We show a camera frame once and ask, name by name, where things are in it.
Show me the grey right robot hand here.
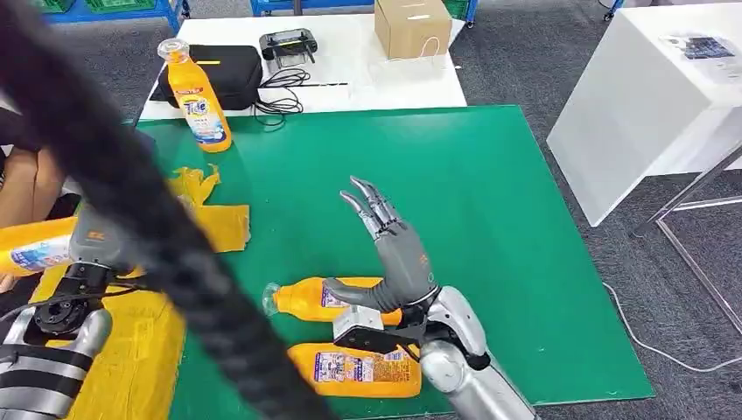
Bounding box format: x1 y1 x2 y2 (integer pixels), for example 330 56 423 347
322 175 440 315

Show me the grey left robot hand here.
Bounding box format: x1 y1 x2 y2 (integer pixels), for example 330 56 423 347
68 205 140 272

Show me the orange drink bottle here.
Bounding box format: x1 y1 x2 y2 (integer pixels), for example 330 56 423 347
262 276 404 326
157 38 234 155
0 216 80 279
287 342 424 400

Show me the person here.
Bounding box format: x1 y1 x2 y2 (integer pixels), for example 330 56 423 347
0 104 66 295

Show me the green table mat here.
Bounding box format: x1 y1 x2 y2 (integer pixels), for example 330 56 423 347
133 104 655 420

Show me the yellow sheet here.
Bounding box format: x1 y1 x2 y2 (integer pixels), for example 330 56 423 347
29 164 252 420

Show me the black zip carrying case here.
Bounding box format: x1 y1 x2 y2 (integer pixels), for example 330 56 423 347
156 44 264 112

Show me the cardboard box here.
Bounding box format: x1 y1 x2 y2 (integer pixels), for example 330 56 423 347
374 0 453 61

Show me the black remote controller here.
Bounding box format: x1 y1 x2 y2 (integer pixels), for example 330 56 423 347
258 27 319 65

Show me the large white table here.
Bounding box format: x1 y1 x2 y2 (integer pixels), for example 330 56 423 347
545 1 742 228

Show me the black braided cable sleeve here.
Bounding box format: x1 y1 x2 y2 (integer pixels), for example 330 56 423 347
0 0 338 420

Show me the black cable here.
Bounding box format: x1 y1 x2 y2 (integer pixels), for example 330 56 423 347
253 67 312 127

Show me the white cord loop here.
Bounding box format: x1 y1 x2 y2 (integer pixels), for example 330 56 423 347
387 35 442 64

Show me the blue metal shelf frame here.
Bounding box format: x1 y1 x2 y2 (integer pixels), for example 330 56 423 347
248 0 480 30
34 0 192 34

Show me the white floor cable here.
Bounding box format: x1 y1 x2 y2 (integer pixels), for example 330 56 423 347
600 281 742 374

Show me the steel table leg frame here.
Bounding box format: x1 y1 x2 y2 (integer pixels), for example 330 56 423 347
630 144 742 336

